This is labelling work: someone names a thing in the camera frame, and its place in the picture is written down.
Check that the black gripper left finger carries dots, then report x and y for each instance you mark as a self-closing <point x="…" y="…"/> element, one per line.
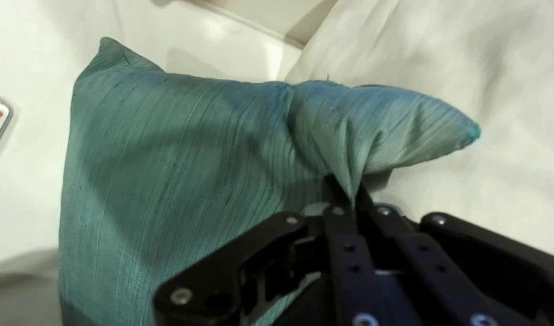
<point x="342" y="259"/>

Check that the teal blue throw pillow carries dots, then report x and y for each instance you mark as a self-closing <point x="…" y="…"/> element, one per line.
<point x="186" y="181"/>

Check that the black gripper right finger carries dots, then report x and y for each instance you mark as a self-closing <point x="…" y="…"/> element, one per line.
<point x="469" y="277"/>

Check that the white fabric sofa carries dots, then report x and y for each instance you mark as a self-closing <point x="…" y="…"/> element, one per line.
<point x="505" y="77"/>

